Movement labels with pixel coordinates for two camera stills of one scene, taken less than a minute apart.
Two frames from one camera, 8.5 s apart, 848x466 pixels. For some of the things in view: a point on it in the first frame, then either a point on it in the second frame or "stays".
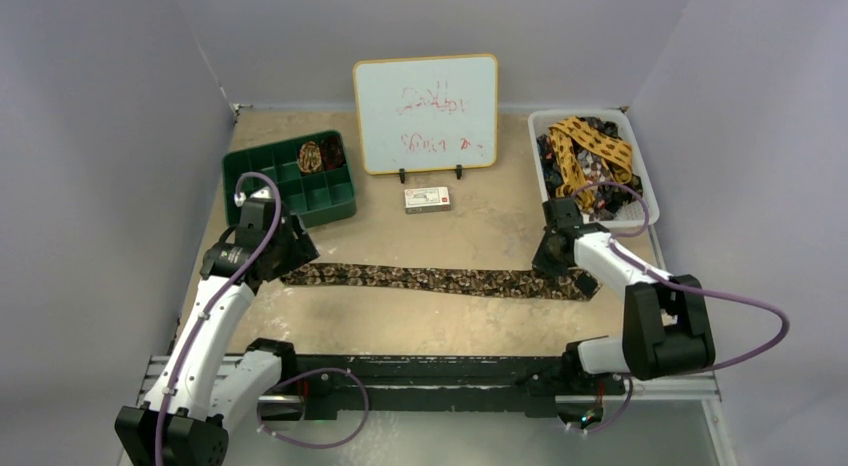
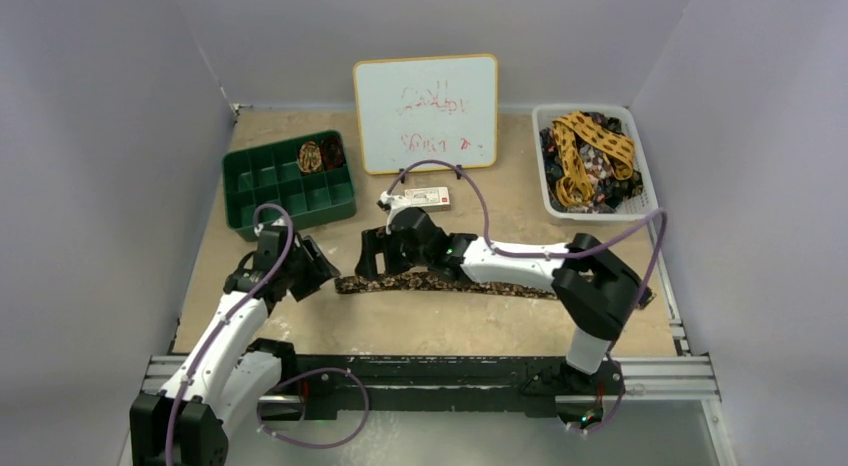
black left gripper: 301,252 to 318,271
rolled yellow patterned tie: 310,158 stays
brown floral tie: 503,281 stays
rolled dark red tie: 332,153 stays
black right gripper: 553,254 to 381,252
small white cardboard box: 423,200 stays
